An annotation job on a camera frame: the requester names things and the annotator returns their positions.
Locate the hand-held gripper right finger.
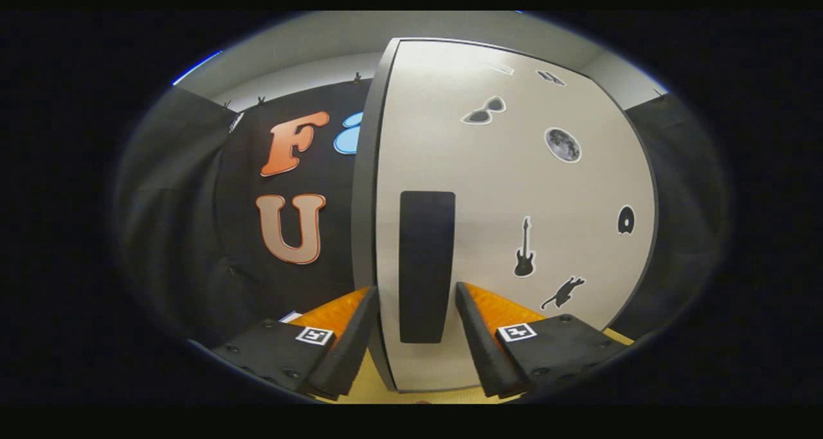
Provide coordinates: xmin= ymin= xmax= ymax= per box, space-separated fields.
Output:
xmin=455 ymin=282 xmax=634 ymax=401

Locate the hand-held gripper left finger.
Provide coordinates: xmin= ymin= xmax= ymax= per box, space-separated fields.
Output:
xmin=209 ymin=285 xmax=380 ymax=401

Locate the black door handle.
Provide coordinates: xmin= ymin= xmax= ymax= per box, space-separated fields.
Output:
xmin=399 ymin=191 xmax=457 ymax=345

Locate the grey cabinet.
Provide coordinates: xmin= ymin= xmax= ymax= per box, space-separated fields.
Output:
xmin=352 ymin=37 xmax=660 ymax=393

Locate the black backdrop cloth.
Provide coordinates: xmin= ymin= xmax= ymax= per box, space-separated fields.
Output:
xmin=113 ymin=79 xmax=730 ymax=356

